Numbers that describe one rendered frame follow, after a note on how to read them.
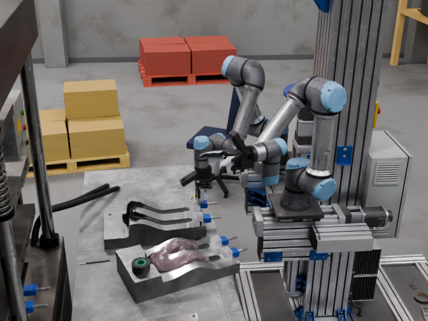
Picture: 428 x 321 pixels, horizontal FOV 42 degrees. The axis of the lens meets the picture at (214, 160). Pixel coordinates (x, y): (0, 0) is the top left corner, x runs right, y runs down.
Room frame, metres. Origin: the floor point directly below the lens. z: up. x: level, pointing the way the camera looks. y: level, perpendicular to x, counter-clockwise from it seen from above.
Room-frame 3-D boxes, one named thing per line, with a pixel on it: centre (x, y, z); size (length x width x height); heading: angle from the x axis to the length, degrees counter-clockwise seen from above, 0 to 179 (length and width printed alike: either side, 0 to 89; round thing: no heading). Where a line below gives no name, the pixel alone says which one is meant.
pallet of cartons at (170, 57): (7.83, 0.40, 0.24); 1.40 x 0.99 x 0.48; 95
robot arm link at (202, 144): (2.54, 0.06, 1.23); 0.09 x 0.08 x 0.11; 141
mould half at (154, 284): (2.11, 0.16, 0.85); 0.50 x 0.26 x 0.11; 117
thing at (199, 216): (2.44, 0.02, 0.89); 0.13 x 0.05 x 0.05; 100
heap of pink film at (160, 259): (2.12, 0.16, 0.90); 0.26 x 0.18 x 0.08; 117
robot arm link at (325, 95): (2.22, -0.46, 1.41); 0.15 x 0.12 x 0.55; 31
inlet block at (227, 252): (2.19, -0.11, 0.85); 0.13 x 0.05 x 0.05; 117
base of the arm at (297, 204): (2.33, -0.39, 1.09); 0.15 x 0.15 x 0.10
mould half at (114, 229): (2.45, 0.30, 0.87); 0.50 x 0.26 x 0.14; 100
